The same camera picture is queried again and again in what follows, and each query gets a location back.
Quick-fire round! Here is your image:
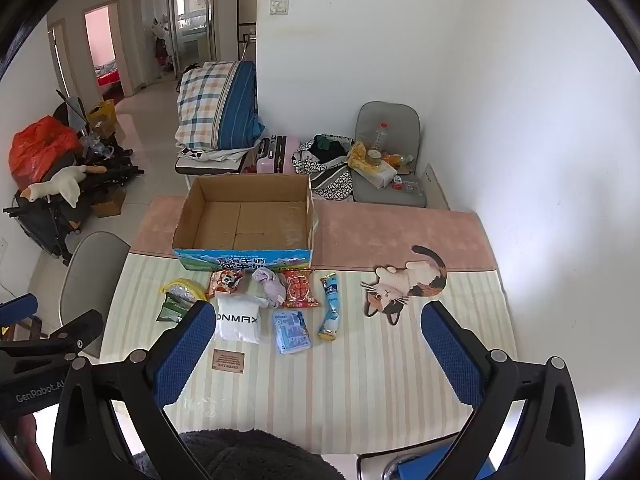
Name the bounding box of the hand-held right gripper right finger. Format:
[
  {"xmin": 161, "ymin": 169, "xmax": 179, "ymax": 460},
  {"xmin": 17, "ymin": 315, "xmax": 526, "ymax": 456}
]
[{"xmin": 420, "ymin": 301, "xmax": 587, "ymax": 480}]

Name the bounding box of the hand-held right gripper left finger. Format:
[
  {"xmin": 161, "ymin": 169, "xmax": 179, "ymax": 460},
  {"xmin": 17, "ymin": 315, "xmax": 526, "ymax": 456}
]
[{"xmin": 50, "ymin": 300, "xmax": 218, "ymax": 480}]

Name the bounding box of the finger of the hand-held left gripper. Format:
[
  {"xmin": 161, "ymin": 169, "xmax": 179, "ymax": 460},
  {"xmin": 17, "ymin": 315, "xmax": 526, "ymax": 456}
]
[
  {"xmin": 47, "ymin": 309, "xmax": 105, "ymax": 356},
  {"xmin": 0, "ymin": 293, "xmax": 40, "ymax": 329}
]

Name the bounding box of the green snack packet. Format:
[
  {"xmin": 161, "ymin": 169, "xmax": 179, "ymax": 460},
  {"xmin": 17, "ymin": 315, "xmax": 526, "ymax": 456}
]
[{"xmin": 156, "ymin": 294, "xmax": 194, "ymax": 323}]

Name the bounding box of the silver scouring pad packet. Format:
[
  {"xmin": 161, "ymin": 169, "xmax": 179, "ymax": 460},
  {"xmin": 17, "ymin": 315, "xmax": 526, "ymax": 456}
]
[{"xmin": 160, "ymin": 278, "xmax": 208, "ymax": 306}]

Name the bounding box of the white pouch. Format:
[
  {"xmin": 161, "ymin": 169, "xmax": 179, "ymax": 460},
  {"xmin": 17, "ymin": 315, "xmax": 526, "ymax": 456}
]
[{"xmin": 213, "ymin": 294, "xmax": 268, "ymax": 345}]

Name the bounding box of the orange panda snack packet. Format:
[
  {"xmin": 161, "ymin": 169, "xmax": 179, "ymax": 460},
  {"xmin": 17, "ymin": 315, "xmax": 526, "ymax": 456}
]
[{"xmin": 207, "ymin": 268, "xmax": 246, "ymax": 297}]

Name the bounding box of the purple towel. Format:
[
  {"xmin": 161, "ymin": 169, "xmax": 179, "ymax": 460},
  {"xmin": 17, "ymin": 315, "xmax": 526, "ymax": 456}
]
[{"xmin": 251, "ymin": 267, "xmax": 288, "ymax": 309}]

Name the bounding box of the cardboard box blue print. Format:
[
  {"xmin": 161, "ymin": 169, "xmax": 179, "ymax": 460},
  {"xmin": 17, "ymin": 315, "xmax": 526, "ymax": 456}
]
[{"xmin": 171, "ymin": 173, "xmax": 319, "ymax": 272}]

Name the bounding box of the light blue wipes packet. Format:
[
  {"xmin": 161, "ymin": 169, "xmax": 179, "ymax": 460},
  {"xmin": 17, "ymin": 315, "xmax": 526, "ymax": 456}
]
[{"xmin": 271, "ymin": 309, "xmax": 312, "ymax": 356}]

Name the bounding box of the long blue packet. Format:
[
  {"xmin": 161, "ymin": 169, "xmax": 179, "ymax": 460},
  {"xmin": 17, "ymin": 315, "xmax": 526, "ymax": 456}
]
[{"xmin": 317, "ymin": 272, "xmax": 344, "ymax": 342}]

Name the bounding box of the red snack packet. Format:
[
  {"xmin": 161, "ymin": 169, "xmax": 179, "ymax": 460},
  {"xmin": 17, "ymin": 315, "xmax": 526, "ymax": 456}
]
[{"xmin": 280, "ymin": 268, "xmax": 321, "ymax": 309}]

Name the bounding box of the person's left forearm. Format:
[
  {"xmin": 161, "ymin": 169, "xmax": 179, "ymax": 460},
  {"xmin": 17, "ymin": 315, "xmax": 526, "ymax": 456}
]
[{"xmin": 10, "ymin": 412, "xmax": 55, "ymax": 480}]

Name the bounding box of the grey office chair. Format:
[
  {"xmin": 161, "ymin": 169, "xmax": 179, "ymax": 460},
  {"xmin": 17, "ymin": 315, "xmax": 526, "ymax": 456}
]
[{"xmin": 59, "ymin": 231, "xmax": 132, "ymax": 361}]

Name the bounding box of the black folded stroller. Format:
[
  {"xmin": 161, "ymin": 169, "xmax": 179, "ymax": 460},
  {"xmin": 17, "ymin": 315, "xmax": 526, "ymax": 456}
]
[{"xmin": 2, "ymin": 180, "xmax": 101, "ymax": 267}]

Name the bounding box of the blue stool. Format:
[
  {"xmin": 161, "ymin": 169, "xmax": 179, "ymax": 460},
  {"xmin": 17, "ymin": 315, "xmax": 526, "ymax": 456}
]
[{"xmin": 356, "ymin": 452, "xmax": 507, "ymax": 480}]

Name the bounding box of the dark fuzzy garment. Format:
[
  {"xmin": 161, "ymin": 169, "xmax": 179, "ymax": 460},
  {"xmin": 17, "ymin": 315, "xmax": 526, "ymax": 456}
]
[{"xmin": 132, "ymin": 428, "xmax": 347, "ymax": 480}]

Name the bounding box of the small brown cardboard box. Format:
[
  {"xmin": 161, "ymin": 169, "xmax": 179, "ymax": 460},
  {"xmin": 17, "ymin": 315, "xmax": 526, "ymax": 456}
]
[{"xmin": 92, "ymin": 187, "xmax": 126, "ymax": 218}]

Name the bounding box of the white goose plush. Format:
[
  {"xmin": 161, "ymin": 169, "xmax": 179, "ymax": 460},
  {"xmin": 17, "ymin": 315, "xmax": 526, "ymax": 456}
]
[{"xmin": 20, "ymin": 165, "xmax": 108, "ymax": 208}]

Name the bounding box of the orange plastic bag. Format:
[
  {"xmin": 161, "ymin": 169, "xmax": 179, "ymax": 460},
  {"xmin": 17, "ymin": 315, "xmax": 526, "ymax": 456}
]
[{"xmin": 8, "ymin": 115, "xmax": 83, "ymax": 191}]

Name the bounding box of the pile of black tripods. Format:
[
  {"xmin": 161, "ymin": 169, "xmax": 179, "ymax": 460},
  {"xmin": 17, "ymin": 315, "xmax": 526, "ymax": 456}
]
[{"xmin": 75, "ymin": 142, "xmax": 147, "ymax": 196}]

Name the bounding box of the white leaning board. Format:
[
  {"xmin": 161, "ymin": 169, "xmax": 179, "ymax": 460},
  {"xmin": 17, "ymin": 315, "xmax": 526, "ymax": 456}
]
[{"xmin": 422, "ymin": 162, "xmax": 451, "ymax": 211}]

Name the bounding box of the white tissue pack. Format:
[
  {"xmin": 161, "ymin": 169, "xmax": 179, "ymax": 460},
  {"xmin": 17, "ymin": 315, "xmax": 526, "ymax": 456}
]
[{"xmin": 357, "ymin": 160, "xmax": 398, "ymax": 189}]

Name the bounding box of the yellow paper bag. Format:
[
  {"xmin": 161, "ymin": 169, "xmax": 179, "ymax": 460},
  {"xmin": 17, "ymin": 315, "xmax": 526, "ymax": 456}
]
[{"xmin": 87, "ymin": 100, "xmax": 119, "ymax": 137}]

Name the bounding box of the black white patterned bag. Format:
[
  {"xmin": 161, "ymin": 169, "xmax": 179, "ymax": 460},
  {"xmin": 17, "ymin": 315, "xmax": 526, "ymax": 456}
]
[{"xmin": 291, "ymin": 133, "xmax": 356, "ymax": 203}]

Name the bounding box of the pink suitcase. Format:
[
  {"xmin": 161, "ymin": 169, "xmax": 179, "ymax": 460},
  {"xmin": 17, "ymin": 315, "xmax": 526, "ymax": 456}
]
[{"xmin": 255, "ymin": 135, "xmax": 301, "ymax": 176}]

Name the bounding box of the yellow plastic bag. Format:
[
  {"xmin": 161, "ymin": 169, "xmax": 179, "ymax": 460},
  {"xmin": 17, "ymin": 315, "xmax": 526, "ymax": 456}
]
[{"xmin": 347, "ymin": 142, "xmax": 372, "ymax": 169}]

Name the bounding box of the clear oil bottle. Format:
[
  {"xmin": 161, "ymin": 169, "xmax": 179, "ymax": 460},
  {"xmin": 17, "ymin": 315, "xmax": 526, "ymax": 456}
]
[{"xmin": 367, "ymin": 122, "xmax": 393, "ymax": 168}]

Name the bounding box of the grey padded floor chair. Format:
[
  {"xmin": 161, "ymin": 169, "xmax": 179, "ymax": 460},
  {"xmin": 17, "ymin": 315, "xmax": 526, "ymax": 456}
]
[{"xmin": 350, "ymin": 101, "xmax": 428, "ymax": 208}]

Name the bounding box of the folded plaid quilt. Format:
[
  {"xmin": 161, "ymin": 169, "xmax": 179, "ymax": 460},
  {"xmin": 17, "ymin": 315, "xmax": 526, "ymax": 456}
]
[{"xmin": 175, "ymin": 60, "xmax": 267, "ymax": 153}]

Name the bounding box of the glass sliding door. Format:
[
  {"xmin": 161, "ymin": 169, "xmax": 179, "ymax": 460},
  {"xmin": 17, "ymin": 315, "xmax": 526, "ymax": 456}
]
[{"xmin": 134, "ymin": 0, "xmax": 219, "ymax": 88}]

